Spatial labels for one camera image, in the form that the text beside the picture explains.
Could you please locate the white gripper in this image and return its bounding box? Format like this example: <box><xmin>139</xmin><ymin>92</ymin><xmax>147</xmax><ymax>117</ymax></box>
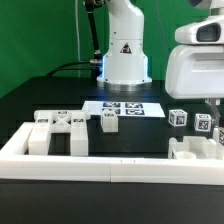
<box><xmin>165</xmin><ymin>45</ymin><xmax>224</xmax><ymax>127</ymax></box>

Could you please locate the white chair seat part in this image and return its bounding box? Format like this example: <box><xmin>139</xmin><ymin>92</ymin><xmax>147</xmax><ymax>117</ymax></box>
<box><xmin>168</xmin><ymin>136</ymin><xmax>224</xmax><ymax>160</ymax></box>

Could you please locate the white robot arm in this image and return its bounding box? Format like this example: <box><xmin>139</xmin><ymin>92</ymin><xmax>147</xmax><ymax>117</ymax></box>
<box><xmin>97</xmin><ymin>0</ymin><xmax>224</xmax><ymax>126</ymax></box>

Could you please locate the white chair back part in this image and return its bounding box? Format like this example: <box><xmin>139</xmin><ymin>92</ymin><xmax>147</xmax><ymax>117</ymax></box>
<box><xmin>28</xmin><ymin>110</ymin><xmax>91</xmax><ymax>156</ymax></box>

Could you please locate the white tagged cube far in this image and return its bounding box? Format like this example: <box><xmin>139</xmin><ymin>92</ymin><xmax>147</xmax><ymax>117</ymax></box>
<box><xmin>194</xmin><ymin>113</ymin><xmax>212</xmax><ymax>132</ymax></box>

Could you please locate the white tagged cube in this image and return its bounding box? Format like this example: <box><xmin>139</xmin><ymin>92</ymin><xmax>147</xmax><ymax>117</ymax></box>
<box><xmin>168</xmin><ymin>109</ymin><xmax>187</xmax><ymax>127</ymax></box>
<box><xmin>194</xmin><ymin>113</ymin><xmax>212</xmax><ymax>132</ymax></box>

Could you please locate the white tagged cube near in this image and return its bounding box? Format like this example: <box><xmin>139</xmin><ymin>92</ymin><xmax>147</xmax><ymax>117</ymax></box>
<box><xmin>168</xmin><ymin>109</ymin><xmax>187</xmax><ymax>127</ymax></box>

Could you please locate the white marker sheet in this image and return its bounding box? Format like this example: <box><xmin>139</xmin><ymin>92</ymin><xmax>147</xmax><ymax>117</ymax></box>
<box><xmin>82</xmin><ymin>101</ymin><xmax>165</xmax><ymax>118</ymax></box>

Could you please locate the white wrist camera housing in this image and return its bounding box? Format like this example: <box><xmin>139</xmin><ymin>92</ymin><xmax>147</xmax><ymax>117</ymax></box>
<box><xmin>175</xmin><ymin>15</ymin><xmax>224</xmax><ymax>45</ymax></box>

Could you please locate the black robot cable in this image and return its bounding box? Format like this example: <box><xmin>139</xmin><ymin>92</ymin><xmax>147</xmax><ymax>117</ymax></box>
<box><xmin>46</xmin><ymin>0</ymin><xmax>105</xmax><ymax>78</ymax></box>

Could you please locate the white U-shaped obstacle frame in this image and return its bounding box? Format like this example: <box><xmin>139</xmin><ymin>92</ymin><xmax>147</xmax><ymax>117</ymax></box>
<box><xmin>0</xmin><ymin>122</ymin><xmax>224</xmax><ymax>185</ymax></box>

